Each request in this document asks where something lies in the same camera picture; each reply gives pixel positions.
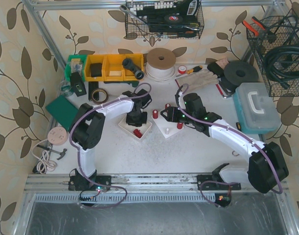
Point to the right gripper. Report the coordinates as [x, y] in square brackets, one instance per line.
[170, 115]

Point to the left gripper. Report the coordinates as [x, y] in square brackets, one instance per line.
[135, 118]

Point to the white spring tray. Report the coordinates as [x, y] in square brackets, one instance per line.
[128, 129]

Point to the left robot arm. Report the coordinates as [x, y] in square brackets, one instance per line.
[87, 127]

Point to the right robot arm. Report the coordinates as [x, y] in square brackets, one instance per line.
[266, 166]

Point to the brown tape roll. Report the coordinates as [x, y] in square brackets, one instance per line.
[99, 96]

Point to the grey pipe fitting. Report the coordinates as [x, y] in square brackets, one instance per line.
[131, 66]

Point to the beige work glove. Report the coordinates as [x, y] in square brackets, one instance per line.
[197, 80]

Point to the yellow storage bins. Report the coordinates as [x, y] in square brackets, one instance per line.
[111, 69]

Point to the small yellow black screwdriver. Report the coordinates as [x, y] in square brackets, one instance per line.
[195, 69]

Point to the black box in bin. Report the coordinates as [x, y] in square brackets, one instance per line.
[96, 69]

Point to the black battery charger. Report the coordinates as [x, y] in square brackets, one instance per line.
[77, 84]

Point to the black brush with sponge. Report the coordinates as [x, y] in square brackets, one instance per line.
[217, 67]

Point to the yellow black screwdriver by toolbox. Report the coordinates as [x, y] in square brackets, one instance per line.
[238, 126]

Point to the brass padlock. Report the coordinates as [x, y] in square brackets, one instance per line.
[235, 153]

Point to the green foam pad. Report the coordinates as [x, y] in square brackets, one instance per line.
[62, 111]

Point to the glass jar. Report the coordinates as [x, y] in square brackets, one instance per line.
[66, 89]

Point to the round sanding disc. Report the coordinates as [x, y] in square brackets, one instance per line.
[57, 135]

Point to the black foam disc spool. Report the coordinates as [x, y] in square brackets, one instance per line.
[238, 72]

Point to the green storage bin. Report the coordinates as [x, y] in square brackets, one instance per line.
[75, 63]

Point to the teal clear toolbox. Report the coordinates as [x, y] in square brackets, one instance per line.
[255, 110]

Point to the white four-peg base plate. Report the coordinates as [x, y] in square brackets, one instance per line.
[168, 129]

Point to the white cable spool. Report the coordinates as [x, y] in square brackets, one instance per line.
[160, 65]

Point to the wire basket with tools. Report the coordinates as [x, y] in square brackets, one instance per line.
[163, 19]

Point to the aluminium rail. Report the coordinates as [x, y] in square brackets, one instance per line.
[169, 182]

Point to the orange handled pliers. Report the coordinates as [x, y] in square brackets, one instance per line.
[250, 27]

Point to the wire basket with hoses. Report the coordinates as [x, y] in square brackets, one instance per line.
[276, 51]

